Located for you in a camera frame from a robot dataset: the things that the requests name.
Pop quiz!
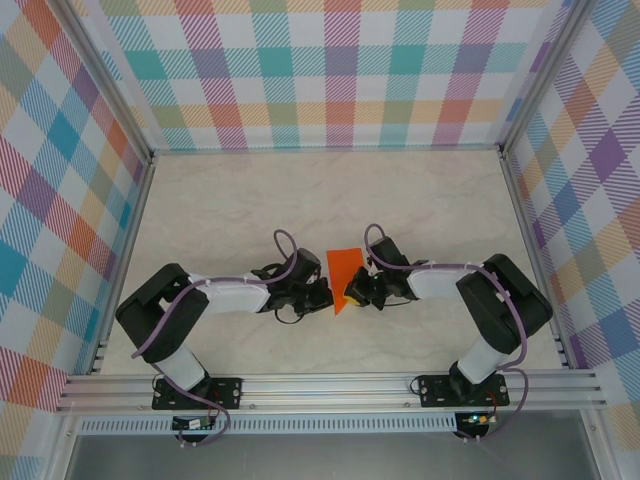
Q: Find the orange square paper sheet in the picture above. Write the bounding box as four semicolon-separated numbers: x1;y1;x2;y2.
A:
325;247;365;317

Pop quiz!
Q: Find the black right camera cable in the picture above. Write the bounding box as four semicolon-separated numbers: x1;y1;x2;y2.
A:
377;294;419;312

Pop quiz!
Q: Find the black camera cable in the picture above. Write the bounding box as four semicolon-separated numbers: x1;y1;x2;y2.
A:
377;294;419;312
272;307;309;327

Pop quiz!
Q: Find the black left camera cable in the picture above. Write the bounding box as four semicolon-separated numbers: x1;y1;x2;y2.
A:
272;307;309;327

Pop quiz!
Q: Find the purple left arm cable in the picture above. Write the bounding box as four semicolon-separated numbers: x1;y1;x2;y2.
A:
130;228;301;448

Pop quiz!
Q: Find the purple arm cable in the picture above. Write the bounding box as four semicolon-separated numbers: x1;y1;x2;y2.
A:
130;228;301;448
363;223;531;444

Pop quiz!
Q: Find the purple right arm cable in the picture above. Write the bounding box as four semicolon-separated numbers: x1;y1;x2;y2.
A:
363;223;531;444

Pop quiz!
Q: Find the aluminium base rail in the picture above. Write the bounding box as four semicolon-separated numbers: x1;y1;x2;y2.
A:
55;370;609;414

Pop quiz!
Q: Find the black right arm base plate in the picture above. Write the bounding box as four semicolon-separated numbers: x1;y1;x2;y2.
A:
417;374;510;409

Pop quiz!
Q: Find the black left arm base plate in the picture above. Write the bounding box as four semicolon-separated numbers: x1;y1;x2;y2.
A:
152;377;245;410

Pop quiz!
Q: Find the slotted grey cable duct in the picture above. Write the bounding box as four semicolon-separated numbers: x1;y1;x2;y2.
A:
79;417;459;435

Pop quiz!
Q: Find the aluminium frame rail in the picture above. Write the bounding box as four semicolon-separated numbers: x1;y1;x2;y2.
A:
499;149;572;371
87;154;157;377
149;143;506;156

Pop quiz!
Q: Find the black round cable mount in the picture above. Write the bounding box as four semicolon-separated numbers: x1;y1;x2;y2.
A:
174;428;214;449
452;424;489;442

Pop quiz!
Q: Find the aluminium frame post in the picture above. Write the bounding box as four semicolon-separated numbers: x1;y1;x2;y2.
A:
52;0;156;161
499;0;591;156

